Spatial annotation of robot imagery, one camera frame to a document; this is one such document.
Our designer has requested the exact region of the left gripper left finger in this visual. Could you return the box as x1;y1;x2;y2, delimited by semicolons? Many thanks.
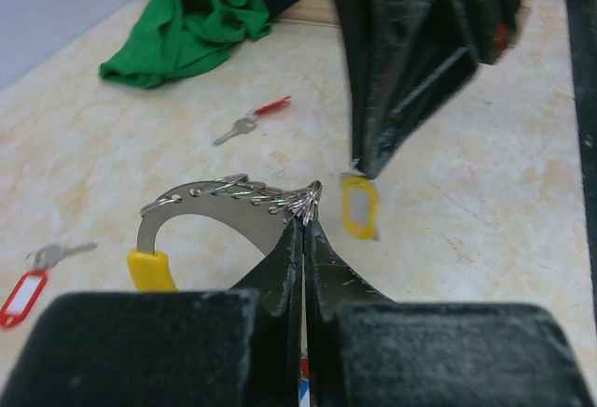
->
1;221;302;406

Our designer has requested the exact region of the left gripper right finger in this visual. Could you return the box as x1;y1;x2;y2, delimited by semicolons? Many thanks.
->
304;222;593;406

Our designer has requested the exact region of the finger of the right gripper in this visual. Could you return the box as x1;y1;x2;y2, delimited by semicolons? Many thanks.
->
361;0;521;179
333;0;420;164

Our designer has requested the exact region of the large keyring with tagged keys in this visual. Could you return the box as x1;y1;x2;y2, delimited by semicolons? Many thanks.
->
127;174;322;291

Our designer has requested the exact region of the key with yellow tag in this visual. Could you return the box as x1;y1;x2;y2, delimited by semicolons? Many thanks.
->
340;159;380;241

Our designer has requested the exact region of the key with red fob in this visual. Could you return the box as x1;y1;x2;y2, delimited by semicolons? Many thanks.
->
213;95;291;147

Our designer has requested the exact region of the green cloth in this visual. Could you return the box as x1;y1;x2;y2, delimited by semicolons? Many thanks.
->
99;0;271;89

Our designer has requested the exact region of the key with red tag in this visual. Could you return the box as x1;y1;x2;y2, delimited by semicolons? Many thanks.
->
1;243;97;330

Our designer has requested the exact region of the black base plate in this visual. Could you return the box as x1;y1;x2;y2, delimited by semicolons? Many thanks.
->
564;0;597;305

